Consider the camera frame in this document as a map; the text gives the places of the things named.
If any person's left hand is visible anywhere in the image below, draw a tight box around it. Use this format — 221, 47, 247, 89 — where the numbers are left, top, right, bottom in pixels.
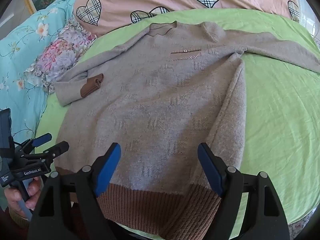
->
4, 176, 42, 217

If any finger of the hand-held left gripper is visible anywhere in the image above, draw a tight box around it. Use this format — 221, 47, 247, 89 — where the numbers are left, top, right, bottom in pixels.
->
24, 141, 70, 166
19, 133, 53, 153

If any grey knitted sweater brown trim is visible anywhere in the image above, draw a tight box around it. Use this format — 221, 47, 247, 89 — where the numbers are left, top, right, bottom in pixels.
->
54, 21, 320, 239

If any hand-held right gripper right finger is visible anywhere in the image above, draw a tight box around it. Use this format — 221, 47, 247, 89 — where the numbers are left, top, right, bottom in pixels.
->
197, 142, 290, 240

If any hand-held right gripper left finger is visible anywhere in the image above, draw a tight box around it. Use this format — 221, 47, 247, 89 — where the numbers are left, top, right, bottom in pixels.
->
30, 142, 122, 240

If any light blue floral blanket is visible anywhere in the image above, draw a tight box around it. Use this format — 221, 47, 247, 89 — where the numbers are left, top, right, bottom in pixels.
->
0, 0, 80, 145

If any light green bed sheet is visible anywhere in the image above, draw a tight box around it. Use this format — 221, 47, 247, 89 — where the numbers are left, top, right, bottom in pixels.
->
35, 8, 320, 230

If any floral ruffled pillow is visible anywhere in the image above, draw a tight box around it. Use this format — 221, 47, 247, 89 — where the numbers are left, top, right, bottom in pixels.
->
24, 17, 97, 94

